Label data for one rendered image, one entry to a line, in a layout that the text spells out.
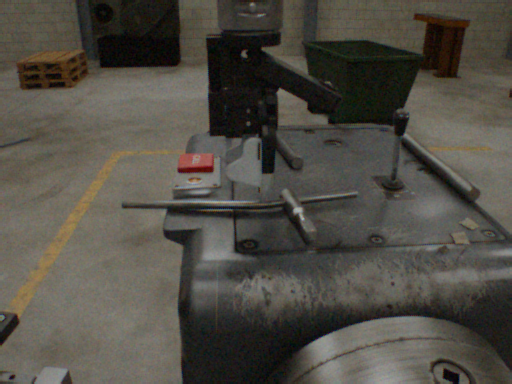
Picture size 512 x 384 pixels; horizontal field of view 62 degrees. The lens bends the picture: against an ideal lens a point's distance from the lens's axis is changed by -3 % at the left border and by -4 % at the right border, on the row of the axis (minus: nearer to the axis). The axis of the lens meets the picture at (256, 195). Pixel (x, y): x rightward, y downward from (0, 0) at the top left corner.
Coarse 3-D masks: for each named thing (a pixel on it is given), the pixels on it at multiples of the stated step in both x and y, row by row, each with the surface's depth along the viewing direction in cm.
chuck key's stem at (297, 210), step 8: (288, 192) 62; (288, 200) 60; (296, 200) 60; (288, 208) 59; (296, 208) 58; (304, 208) 58; (296, 216) 57; (304, 216) 57; (304, 224) 55; (312, 224) 55; (304, 232) 54; (312, 232) 53
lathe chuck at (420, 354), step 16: (352, 352) 42; (368, 352) 41; (384, 352) 41; (400, 352) 40; (416, 352) 40; (432, 352) 40; (448, 352) 41; (464, 352) 41; (480, 352) 43; (320, 368) 42; (336, 368) 41; (352, 368) 40; (368, 368) 40; (384, 368) 39; (400, 368) 39; (416, 368) 39; (432, 368) 40; (464, 368) 39; (480, 368) 40; (496, 368) 41
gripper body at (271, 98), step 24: (216, 48) 49; (240, 48) 49; (216, 72) 52; (240, 72) 51; (216, 96) 50; (240, 96) 50; (264, 96) 51; (216, 120) 52; (240, 120) 52; (264, 120) 51
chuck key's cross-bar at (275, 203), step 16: (336, 192) 63; (352, 192) 63; (128, 208) 62; (144, 208) 62; (160, 208) 62; (176, 208) 61; (192, 208) 61; (208, 208) 61; (224, 208) 61; (240, 208) 61; (256, 208) 61
